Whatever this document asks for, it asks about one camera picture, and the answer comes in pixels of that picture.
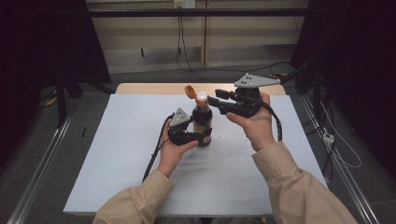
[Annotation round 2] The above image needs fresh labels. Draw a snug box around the metal floor rail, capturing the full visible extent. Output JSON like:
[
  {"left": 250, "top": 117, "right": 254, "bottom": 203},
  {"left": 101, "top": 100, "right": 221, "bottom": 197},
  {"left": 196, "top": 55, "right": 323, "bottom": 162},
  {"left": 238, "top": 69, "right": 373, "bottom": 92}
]
[
  {"left": 7, "top": 114, "right": 75, "bottom": 224},
  {"left": 299, "top": 94, "right": 380, "bottom": 224}
]

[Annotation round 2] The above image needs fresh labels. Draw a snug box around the black horizontal bar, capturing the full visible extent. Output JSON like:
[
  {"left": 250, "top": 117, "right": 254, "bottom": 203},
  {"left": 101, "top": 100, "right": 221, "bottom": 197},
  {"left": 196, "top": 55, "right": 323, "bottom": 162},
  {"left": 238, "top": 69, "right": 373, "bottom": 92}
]
[{"left": 88, "top": 7, "right": 311, "bottom": 19}]

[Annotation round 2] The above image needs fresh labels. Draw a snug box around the black floor cable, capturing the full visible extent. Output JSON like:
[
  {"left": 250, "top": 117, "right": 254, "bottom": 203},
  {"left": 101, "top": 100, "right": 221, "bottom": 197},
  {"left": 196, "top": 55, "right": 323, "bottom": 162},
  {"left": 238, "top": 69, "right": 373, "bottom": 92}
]
[{"left": 177, "top": 61, "right": 293, "bottom": 76}]

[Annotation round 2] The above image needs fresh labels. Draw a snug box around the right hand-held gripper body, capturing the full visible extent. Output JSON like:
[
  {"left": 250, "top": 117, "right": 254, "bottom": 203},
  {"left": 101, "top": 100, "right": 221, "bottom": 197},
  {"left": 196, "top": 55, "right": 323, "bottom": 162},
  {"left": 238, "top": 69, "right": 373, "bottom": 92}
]
[{"left": 219, "top": 72, "right": 281, "bottom": 119}]

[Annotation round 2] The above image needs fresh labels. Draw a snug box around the light wooden table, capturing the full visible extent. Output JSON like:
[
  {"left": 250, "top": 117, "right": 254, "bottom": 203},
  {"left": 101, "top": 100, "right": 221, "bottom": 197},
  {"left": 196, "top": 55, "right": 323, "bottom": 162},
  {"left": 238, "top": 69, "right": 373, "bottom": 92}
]
[{"left": 115, "top": 82, "right": 287, "bottom": 96}]

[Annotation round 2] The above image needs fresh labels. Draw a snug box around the hand-held gripper black cable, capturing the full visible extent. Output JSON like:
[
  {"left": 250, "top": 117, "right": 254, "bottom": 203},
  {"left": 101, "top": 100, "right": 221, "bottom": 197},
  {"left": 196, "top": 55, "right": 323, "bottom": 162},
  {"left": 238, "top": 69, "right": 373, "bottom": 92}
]
[
  {"left": 261, "top": 100, "right": 284, "bottom": 143},
  {"left": 142, "top": 113, "right": 175, "bottom": 183}
]

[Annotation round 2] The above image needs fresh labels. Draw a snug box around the white table board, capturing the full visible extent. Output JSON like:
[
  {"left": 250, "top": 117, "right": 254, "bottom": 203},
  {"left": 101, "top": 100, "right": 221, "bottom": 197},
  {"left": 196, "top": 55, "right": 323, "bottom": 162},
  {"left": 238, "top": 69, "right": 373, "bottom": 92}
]
[{"left": 63, "top": 93, "right": 328, "bottom": 217}]

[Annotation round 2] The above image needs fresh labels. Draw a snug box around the person's right hand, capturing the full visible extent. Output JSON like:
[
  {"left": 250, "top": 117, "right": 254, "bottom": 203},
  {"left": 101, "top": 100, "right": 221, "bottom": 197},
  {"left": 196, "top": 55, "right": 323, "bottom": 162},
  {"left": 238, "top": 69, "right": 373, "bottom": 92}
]
[{"left": 225, "top": 91, "right": 277, "bottom": 153}]

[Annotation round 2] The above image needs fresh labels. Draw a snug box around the left hand-held gripper black cable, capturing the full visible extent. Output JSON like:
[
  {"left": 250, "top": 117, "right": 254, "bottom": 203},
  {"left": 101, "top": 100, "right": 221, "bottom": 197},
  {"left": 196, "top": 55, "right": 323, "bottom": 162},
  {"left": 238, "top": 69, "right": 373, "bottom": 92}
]
[{"left": 142, "top": 113, "right": 175, "bottom": 183}]

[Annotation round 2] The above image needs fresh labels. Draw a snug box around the black metal stand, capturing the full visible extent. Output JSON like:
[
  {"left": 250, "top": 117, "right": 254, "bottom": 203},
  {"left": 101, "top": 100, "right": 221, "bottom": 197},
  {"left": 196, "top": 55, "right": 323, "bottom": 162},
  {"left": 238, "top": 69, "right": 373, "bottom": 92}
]
[{"left": 54, "top": 72, "right": 68, "bottom": 129}]

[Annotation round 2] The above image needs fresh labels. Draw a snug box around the wooden vertical post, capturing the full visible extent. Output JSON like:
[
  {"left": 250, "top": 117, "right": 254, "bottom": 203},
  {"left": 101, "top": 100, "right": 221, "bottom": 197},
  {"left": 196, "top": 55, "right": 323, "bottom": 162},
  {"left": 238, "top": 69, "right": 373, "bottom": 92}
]
[{"left": 201, "top": 0, "right": 209, "bottom": 68}]

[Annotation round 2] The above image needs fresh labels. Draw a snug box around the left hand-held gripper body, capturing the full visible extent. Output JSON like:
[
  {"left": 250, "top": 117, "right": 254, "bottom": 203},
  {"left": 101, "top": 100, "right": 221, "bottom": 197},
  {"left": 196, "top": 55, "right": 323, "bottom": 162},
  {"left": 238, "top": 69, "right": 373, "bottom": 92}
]
[{"left": 167, "top": 107, "right": 201, "bottom": 147}]

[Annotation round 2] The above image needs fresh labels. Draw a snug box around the white wall socket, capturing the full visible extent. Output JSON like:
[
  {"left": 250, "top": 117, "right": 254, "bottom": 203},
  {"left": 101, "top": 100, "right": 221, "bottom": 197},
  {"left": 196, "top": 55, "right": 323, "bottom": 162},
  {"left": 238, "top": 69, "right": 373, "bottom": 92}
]
[{"left": 173, "top": 0, "right": 197, "bottom": 9}]

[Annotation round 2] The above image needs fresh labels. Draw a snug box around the black curtain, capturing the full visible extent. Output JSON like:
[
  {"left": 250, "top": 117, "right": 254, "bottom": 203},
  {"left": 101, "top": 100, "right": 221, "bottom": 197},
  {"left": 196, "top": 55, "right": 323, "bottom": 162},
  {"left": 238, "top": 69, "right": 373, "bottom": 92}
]
[
  {"left": 290, "top": 0, "right": 396, "bottom": 171},
  {"left": 0, "top": 0, "right": 112, "bottom": 175}
]

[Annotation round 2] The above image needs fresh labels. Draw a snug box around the black hanging cable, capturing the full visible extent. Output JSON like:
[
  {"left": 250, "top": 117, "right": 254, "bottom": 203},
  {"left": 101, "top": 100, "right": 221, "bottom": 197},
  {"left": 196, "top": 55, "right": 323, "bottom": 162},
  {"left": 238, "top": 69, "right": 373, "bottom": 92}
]
[{"left": 175, "top": 7, "right": 219, "bottom": 84}]

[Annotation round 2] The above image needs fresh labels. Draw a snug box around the white floor cable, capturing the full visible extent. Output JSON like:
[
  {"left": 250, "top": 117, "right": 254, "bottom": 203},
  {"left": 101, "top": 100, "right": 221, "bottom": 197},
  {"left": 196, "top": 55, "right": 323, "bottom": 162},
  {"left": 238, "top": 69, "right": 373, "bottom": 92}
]
[{"left": 319, "top": 102, "right": 362, "bottom": 170}]

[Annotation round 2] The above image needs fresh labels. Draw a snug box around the person's left hand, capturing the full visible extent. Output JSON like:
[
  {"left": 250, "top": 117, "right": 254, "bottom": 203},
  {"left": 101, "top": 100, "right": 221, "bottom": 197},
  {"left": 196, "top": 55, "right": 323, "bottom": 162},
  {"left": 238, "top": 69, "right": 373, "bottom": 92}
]
[{"left": 156, "top": 119, "right": 200, "bottom": 179}]

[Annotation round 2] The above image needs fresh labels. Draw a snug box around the dark sauce bottle orange cap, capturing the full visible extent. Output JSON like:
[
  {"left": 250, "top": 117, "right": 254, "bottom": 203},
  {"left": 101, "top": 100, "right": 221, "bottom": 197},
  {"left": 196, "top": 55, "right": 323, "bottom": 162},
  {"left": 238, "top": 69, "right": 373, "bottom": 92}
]
[{"left": 184, "top": 85, "right": 215, "bottom": 148}]

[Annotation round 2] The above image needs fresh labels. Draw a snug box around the right hand-held gripper black cable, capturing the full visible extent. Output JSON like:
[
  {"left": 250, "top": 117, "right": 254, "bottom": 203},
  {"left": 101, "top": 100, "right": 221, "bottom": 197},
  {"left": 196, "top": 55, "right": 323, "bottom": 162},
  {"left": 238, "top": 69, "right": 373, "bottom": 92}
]
[{"left": 261, "top": 100, "right": 284, "bottom": 143}]

